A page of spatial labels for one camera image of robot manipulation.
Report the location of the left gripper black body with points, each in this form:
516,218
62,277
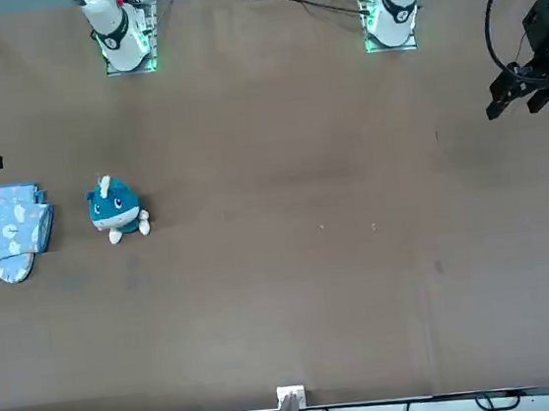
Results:
541,21

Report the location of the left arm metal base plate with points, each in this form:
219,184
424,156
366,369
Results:
390,47

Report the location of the small blue plush doll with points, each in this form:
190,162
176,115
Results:
111,206

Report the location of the white post bracket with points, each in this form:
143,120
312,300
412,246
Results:
298,393

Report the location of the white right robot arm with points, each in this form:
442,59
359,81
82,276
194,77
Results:
113,30

